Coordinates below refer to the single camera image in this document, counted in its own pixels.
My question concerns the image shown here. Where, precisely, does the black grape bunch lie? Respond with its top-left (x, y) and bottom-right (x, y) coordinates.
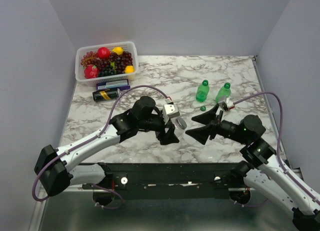
top-left (98, 65), bottom-right (117, 78)

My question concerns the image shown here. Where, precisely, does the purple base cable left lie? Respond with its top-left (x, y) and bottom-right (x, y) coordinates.
top-left (85, 182), bottom-right (124, 210)

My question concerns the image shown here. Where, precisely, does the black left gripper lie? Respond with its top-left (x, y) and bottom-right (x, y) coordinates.
top-left (138, 113), bottom-right (180, 146)

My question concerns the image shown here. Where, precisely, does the black base frame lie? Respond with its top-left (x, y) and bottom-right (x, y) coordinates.
top-left (82, 163), bottom-right (250, 204)

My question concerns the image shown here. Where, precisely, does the yellow lemon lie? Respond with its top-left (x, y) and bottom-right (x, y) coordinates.
top-left (124, 65), bottom-right (135, 74)
top-left (112, 46), bottom-right (124, 55)

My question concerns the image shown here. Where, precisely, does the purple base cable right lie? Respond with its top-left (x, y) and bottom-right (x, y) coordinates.
top-left (233, 197), bottom-right (270, 209)

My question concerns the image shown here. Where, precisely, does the red grape bunch left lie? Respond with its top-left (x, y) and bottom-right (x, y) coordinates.
top-left (80, 51), bottom-right (98, 68)

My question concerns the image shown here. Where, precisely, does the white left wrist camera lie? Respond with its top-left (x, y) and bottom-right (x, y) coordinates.
top-left (162, 103), bottom-right (180, 124)

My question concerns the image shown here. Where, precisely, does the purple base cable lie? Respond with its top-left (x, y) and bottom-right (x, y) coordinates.
top-left (233, 197), bottom-right (270, 209)
top-left (85, 182), bottom-right (124, 210)

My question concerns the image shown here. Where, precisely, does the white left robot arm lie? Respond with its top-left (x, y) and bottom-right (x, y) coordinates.
top-left (34, 96), bottom-right (180, 197)

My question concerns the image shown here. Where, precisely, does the pink dragon fruit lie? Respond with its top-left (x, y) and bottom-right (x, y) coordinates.
top-left (84, 64), bottom-right (99, 79)

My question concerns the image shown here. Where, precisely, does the yellow lemon front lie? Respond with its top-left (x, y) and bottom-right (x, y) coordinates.
top-left (124, 65), bottom-right (135, 74)

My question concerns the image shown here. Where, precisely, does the clear glass jar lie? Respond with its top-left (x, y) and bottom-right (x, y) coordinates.
top-left (173, 116), bottom-right (188, 138)

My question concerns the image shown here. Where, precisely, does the red apple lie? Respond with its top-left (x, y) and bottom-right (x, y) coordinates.
top-left (97, 47), bottom-right (111, 60)

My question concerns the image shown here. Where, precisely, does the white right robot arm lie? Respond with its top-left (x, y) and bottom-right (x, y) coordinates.
top-left (185, 105), bottom-right (320, 231)

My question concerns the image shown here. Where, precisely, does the white plastic basket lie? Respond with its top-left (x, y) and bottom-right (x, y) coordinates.
top-left (74, 41), bottom-right (139, 87)

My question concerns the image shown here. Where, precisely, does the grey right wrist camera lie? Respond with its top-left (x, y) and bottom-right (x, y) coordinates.
top-left (218, 96), bottom-right (235, 112)

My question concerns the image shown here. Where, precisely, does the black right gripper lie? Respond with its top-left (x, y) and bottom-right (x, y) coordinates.
top-left (185, 102), bottom-right (249, 144)

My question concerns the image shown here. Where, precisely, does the purple flat box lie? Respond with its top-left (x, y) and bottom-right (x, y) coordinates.
top-left (96, 79), bottom-right (131, 91)

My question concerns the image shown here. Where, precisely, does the green bottle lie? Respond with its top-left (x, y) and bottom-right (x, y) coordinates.
top-left (195, 79), bottom-right (210, 103)
top-left (215, 82), bottom-right (231, 103)

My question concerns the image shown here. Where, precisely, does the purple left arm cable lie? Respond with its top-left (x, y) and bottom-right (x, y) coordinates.
top-left (31, 84), bottom-right (174, 202)

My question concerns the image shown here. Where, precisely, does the black drink can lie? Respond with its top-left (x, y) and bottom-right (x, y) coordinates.
top-left (92, 88), bottom-right (121, 103)

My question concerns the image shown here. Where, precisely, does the yellow lemon back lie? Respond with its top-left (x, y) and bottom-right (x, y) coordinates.
top-left (112, 46), bottom-right (124, 55)

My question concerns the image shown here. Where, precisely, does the dark red grape bunch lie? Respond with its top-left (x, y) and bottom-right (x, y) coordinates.
top-left (93, 51), bottom-right (133, 75)

